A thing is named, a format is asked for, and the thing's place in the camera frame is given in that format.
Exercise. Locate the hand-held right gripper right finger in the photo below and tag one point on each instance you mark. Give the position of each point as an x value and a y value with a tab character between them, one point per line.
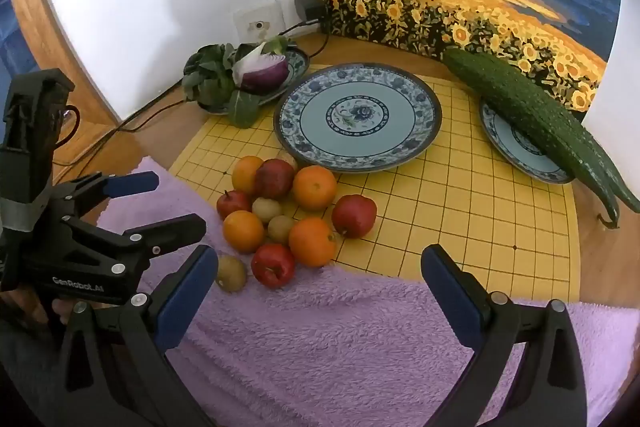
450	297

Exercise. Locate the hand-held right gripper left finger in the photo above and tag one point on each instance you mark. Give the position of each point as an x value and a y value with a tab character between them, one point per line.
185	302

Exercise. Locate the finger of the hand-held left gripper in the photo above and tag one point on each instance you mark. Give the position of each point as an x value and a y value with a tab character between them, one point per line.
175	229
132	183

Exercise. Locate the red apple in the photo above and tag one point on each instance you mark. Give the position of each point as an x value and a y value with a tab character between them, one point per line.
272	266
274	179
232	204
354	216

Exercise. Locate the orange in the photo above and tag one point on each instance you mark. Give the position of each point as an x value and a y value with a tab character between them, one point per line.
312	243
243	232
245	174
315	188

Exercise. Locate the large blue patterned plate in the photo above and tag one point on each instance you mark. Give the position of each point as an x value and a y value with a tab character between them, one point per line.
400	127

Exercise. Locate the person's left hand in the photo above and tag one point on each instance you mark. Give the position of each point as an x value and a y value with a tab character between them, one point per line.
59	309

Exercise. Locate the brown kiwi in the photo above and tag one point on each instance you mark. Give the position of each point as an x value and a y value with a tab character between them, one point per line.
231	274
266	209
280	229
289	158

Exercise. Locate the yellow grid mat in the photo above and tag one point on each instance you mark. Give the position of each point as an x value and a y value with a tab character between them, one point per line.
450	217

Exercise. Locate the dark leafy green vegetable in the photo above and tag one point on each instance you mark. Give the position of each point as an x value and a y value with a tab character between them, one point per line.
207	77

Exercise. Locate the purple fluffy towel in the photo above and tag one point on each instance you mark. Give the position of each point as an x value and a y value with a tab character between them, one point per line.
325	347

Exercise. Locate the medium blue patterned plate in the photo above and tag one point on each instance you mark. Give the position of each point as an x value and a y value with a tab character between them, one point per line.
515	152

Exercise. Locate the halved red onion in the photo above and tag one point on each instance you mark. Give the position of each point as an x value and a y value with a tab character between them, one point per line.
265	74

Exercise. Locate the long green cucumber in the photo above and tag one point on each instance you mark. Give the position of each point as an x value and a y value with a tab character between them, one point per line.
595	179
500	92

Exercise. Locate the small blue patterned plate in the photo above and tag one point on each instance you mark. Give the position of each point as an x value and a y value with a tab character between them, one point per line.
298	64

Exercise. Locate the black power adapter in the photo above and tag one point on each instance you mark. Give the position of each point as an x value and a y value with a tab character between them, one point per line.
307	8

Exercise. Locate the white wall outlet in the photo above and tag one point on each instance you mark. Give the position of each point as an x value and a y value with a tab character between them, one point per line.
257	27

